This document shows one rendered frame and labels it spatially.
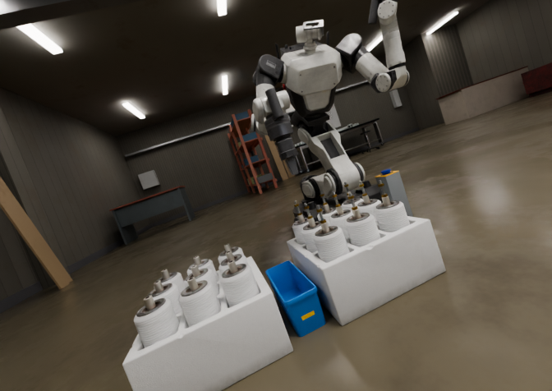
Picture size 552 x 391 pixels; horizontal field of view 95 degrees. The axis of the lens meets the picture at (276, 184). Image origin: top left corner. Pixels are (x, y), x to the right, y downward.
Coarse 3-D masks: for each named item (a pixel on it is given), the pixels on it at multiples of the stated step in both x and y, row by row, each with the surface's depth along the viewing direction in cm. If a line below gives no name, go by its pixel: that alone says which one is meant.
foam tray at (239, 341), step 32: (224, 320) 66; (256, 320) 68; (128, 352) 64; (160, 352) 62; (192, 352) 64; (224, 352) 65; (256, 352) 67; (288, 352) 70; (160, 384) 62; (192, 384) 63; (224, 384) 65
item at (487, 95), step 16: (496, 80) 694; (512, 80) 703; (448, 96) 713; (464, 96) 674; (480, 96) 684; (496, 96) 694; (512, 96) 703; (528, 96) 714; (448, 112) 729; (464, 112) 686; (480, 112) 684
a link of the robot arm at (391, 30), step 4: (396, 16) 105; (396, 20) 106; (380, 24) 108; (392, 24) 107; (396, 24) 106; (380, 28) 109; (384, 28) 108; (388, 28) 108; (392, 28) 107; (396, 28) 106; (384, 32) 108; (388, 32) 107; (392, 32) 102; (396, 32) 102; (384, 36) 104; (388, 36) 103; (392, 36) 103; (396, 36) 102; (384, 40) 105
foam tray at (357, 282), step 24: (408, 216) 89; (384, 240) 76; (408, 240) 78; (432, 240) 80; (312, 264) 80; (336, 264) 73; (360, 264) 74; (384, 264) 76; (408, 264) 78; (432, 264) 80; (336, 288) 73; (360, 288) 74; (384, 288) 76; (408, 288) 78; (336, 312) 73; (360, 312) 74
